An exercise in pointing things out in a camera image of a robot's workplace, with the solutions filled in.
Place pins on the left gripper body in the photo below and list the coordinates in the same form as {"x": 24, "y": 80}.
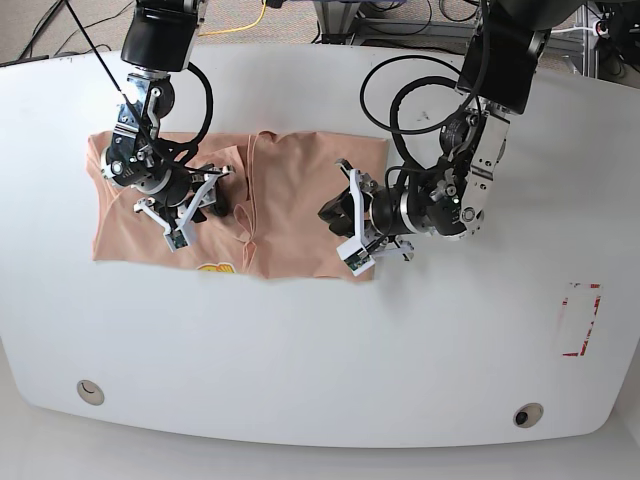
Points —
{"x": 395, "y": 213}

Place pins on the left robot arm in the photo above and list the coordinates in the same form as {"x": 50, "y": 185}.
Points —
{"x": 448, "y": 198}

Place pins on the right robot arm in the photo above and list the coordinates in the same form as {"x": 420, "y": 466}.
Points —
{"x": 158, "y": 43}

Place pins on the right table grommet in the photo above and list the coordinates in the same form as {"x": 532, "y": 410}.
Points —
{"x": 528, "y": 415}

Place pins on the peach t-shirt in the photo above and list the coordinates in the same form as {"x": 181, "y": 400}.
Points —
{"x": 273, "y": 230}

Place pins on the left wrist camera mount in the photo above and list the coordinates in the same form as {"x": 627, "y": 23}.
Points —
{"x": 360, "y": 230}

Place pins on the table grommet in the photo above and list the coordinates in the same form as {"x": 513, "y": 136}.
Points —
{"x": 528, "y": 415}
{"x": 90, "y": 392}

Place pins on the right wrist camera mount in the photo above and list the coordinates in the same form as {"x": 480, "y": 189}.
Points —
{"x": 178, "y": 223}

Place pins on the aluminium frame stand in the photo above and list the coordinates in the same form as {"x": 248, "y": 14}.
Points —
{"x": 337, "y": 21}

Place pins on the left table grommet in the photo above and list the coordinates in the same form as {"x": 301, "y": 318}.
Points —
{"x": 90, "y": 392}

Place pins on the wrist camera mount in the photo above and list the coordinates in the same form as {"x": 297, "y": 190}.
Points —
{"x": 360, "y": 230}
{"x": 178, "y": 223}

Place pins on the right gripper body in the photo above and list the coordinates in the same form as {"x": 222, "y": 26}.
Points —
{"x": 147, "y": 173}

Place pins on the red tape rectangle marking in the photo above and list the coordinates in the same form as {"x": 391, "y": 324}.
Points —
{"x": 577, "y": 318}

